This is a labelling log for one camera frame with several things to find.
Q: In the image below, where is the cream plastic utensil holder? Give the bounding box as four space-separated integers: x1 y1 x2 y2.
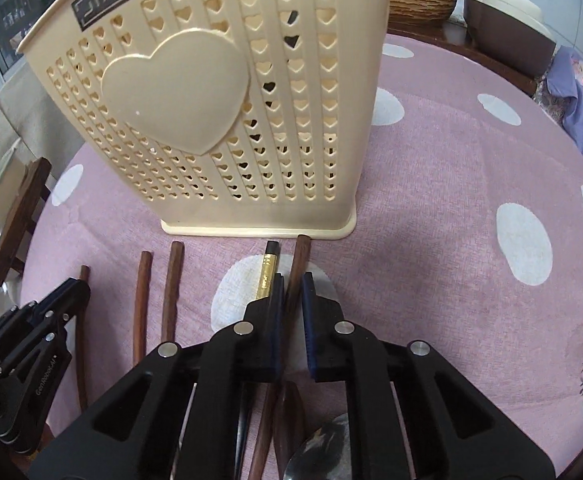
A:
16 0 392 238

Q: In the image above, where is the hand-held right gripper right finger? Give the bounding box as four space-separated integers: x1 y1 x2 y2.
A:
301 271 557 480

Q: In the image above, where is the beige cloth cover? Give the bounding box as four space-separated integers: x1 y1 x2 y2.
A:
0 60 87 211

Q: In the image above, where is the brown white rice cooker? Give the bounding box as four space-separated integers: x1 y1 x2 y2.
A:
464 0 558 81

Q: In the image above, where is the dark wooden counter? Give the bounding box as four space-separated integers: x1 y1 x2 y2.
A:
386 20 537 96

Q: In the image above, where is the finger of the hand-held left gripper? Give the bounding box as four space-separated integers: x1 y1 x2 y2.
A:
0 280 92 341
0 331 64 376

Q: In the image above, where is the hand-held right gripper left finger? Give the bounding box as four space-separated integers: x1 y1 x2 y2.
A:
31 272 286 480

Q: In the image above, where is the purple floral cloth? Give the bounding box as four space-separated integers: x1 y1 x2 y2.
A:
534 45 583 201

